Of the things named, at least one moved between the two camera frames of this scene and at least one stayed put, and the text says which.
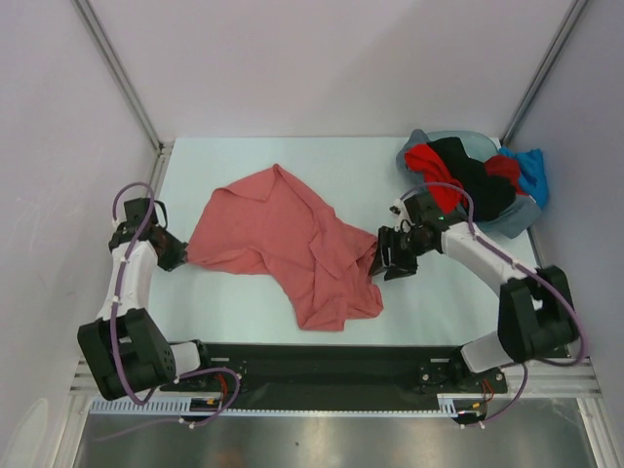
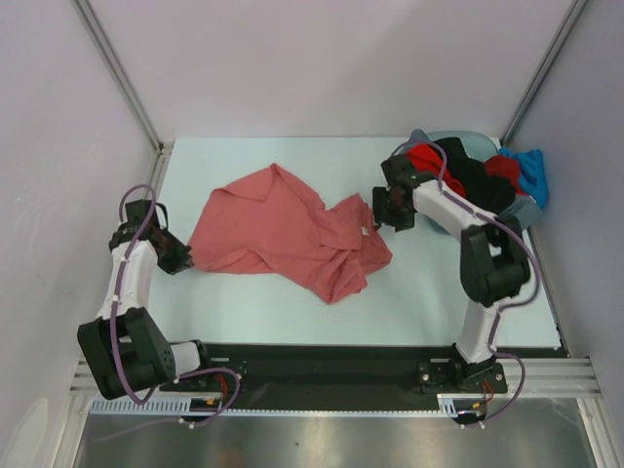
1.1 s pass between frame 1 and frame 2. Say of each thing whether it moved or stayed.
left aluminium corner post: stayed
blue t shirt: stayed
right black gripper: moved
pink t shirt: moved
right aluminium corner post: stayed
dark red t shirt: stayed
